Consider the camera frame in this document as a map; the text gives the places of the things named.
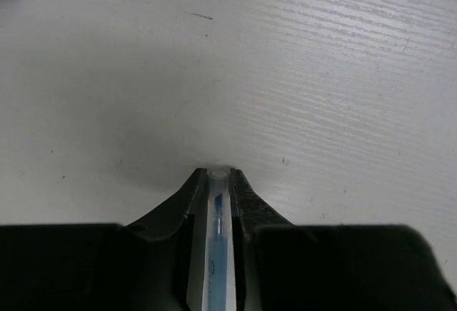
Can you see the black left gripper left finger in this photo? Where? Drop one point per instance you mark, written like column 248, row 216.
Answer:
column 154, row 263

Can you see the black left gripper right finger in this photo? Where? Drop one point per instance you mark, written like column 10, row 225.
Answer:
column 282, row 266

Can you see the light blue pen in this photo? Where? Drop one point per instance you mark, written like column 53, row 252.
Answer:
column 219, row 285

